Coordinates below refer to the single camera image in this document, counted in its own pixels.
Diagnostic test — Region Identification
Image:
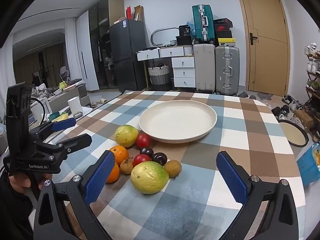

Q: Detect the white cabinet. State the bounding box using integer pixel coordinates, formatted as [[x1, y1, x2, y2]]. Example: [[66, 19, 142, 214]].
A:
[[76, 11, 99, 90]]

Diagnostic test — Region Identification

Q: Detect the yellow black box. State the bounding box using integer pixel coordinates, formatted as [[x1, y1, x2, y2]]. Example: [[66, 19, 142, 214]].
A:
[[217, 38, 237, 47]]

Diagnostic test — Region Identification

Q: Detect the pile of loose shoes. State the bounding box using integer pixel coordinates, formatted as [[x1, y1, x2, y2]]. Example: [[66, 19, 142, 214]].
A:
[[271, 94, 310, 130]]

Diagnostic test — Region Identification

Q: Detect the black cable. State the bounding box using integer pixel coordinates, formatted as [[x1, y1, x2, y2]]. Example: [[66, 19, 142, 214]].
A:
[[30, 97, 47, 123]]

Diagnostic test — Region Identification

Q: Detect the greenish guava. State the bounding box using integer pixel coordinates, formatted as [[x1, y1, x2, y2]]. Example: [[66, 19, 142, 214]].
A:
[[130, 161, 169, 195]]

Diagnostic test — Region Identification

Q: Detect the red shoe box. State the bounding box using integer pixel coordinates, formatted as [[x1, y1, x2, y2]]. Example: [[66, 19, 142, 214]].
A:
[[214, 25, 233, 39]]

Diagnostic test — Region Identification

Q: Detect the tan wooden door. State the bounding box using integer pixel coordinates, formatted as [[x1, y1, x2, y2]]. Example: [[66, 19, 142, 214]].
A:
[[234, 0, 290, 97]]

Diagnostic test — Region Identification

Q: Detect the metal shoe rack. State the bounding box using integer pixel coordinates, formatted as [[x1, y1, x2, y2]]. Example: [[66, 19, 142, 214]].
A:
[[304, 42, 320, 143]]

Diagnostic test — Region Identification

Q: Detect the group of stored shoes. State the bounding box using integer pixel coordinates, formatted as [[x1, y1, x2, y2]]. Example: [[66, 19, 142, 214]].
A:
[[304, 42, 320, 90]]

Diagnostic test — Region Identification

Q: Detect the round black-rimmed tray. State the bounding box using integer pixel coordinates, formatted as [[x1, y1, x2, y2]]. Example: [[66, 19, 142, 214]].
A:
[[278, 119, 310, 147]]

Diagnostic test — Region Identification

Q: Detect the wicker basket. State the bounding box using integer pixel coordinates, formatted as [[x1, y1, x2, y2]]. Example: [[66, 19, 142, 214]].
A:
[[148, 64, 170, 85]]

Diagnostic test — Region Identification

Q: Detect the checked tablecloth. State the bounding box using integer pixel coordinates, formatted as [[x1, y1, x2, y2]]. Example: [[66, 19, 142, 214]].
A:
[[49, 90, 307, 240]]

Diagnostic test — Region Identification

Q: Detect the black fridge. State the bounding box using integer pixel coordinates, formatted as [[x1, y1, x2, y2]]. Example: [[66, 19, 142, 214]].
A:
[[109, 19, 148, 90]]

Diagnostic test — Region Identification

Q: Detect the black plastic basket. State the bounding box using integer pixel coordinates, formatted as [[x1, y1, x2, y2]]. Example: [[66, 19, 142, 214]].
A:
[[176, 35, 192, 46]]

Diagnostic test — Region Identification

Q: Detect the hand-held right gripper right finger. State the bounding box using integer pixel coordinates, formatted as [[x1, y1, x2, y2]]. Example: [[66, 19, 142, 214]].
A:
[[216, 151, 300, 240]]

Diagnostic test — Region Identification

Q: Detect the yellowish guava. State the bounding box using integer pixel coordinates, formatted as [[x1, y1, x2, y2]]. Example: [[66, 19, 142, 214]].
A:
[[114, 124, 139, 148]]

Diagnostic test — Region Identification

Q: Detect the brown round fruit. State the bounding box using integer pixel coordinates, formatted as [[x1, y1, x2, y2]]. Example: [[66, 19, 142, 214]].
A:
[[120, 157, 135, 175], [164, 160, 182, 178]]

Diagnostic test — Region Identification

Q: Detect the white cylinder appliance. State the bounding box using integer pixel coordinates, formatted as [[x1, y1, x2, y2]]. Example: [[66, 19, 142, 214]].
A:
[[67, 96, 81, 117]]

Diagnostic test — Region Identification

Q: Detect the grey slippers pair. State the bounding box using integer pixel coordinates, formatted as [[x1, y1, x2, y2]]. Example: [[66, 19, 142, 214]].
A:
[[237, 92, 257, 100]]

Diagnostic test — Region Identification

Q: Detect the white drawer dresser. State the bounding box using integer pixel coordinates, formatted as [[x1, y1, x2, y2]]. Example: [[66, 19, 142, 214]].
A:
[[136, 45, 196, 88]]

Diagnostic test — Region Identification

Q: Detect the cream round plate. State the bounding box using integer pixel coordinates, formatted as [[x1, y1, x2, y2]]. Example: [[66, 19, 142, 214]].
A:
[[139, 100, 217, 144]]

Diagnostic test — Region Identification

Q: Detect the person's left hand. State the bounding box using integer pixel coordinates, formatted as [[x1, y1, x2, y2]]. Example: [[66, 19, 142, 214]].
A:
[[9, 174, 53, 195]]

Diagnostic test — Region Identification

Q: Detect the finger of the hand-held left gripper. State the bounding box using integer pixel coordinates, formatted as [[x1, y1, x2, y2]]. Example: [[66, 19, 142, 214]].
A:
[[34, 133, 92, 159], [29, 117, 77, 140]]

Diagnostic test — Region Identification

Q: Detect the white curtain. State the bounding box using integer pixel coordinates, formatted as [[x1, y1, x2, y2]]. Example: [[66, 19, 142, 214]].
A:
[[64, 17, 78, 80]]

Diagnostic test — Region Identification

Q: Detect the grey arched frame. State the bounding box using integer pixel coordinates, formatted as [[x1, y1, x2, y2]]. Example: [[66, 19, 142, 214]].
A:
[[151, 27, 178, 47]]

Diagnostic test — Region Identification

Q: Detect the silver suitcase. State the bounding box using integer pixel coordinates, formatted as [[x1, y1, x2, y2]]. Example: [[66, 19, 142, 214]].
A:
[[215, 45, 240, 96]]

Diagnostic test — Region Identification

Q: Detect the teal suitcase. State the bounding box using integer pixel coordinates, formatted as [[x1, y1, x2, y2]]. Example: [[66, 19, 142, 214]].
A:
[[192, 4, 215, 43]]

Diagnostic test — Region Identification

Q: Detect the person's left forearm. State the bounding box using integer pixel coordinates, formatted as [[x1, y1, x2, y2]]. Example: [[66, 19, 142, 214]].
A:
[[0, 167, 38, 240]]

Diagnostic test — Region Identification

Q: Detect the orange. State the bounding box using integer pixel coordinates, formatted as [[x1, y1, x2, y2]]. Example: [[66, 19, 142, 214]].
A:
[[105, 162, 120, 183], [109, 145, 130, 165]]

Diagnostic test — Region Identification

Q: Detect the dark glass wardrobe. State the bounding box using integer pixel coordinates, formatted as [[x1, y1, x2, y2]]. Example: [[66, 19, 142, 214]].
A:
[[89, 0, 125, 90]]

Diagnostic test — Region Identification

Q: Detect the small cardboard box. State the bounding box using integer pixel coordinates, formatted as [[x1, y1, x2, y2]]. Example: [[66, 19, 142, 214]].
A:
[[295, 110, 313, 128]]

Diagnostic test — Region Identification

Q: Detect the white side table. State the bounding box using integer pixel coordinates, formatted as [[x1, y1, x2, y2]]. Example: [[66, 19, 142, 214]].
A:
[[30, 97, 93, 130]]

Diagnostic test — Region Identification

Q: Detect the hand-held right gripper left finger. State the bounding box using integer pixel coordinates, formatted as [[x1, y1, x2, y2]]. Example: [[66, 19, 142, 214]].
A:
[[33, 150, 116, 240]]

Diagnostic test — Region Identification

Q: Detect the beige suitcase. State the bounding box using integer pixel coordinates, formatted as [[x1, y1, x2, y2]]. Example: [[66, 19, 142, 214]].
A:
[[194, 43, 216, 93]]

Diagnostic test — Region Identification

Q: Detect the blue plastic bag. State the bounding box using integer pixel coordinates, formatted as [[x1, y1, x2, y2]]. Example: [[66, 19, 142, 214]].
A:
[[296, 142, 320, 187]]

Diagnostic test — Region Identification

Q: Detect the brown cardboard box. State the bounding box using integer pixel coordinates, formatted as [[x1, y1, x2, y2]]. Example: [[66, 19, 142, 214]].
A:
[[134, 5, 144, 22]]

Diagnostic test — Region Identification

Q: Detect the black container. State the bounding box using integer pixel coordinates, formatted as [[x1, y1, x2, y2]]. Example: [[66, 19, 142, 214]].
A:
[[179, 25, 192, 37]]

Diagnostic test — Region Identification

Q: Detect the red tomato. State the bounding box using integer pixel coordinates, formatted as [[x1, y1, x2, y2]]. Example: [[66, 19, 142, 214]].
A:
[[136, 133, 151, 148], [133, 154, 152, 167]]

